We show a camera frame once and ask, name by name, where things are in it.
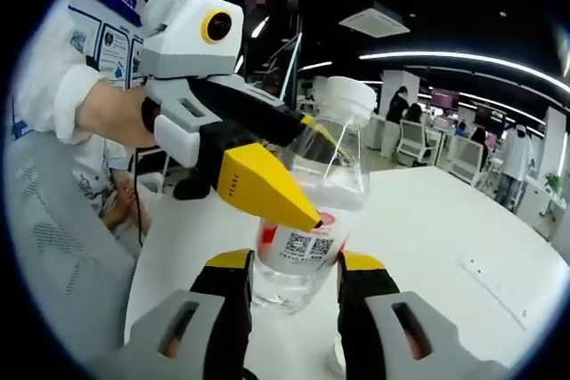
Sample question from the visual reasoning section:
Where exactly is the white office chair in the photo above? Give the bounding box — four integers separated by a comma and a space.
448, 134, 490, 189
395, 119, 436, 166

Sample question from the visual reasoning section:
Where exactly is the pink screen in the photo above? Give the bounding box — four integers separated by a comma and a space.
430, 88, 460, 110

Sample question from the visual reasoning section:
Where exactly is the metal stand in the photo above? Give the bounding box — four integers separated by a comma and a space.
265, 19, 305, 101

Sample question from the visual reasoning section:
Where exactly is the grey mesh chair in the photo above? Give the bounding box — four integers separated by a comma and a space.
4, 130, 137, 363

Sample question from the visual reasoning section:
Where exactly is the green potted plant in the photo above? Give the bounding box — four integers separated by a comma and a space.
544, 170, 566, 204

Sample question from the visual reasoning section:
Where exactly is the white tabletop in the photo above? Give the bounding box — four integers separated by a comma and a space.
124, 166, 570, 380

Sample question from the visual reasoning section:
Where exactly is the clear water bottle red label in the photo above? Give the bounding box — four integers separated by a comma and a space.
251, 76, 378, 317

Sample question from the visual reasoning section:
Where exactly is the thin black cable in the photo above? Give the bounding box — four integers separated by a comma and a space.
130, 148, 147, 248

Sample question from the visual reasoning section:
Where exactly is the person's left hand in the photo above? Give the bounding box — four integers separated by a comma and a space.
77, 85, 158, 150

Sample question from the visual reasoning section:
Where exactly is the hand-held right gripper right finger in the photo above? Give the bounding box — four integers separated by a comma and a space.
336, 249, 513, 380

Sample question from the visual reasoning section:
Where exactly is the blue white wall poster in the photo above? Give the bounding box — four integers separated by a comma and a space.
69, 0, 148, 87

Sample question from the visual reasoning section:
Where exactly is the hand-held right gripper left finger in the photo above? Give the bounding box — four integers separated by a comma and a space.
84, 247, 257, 380

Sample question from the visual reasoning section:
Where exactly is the ceiling air vent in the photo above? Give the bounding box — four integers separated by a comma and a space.
338, 1, 411, 39

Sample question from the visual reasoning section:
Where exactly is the ceiling light strip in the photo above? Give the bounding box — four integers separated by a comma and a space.
358, 50, 570, 88

